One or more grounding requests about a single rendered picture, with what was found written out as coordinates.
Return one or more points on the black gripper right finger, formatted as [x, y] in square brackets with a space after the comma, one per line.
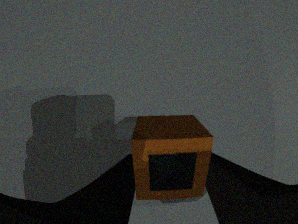
[240, 196]

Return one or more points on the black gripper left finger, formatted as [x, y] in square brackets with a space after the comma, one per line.
[107, 200]

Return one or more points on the orange block with dark square face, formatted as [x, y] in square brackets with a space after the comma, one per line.
[171, 157]

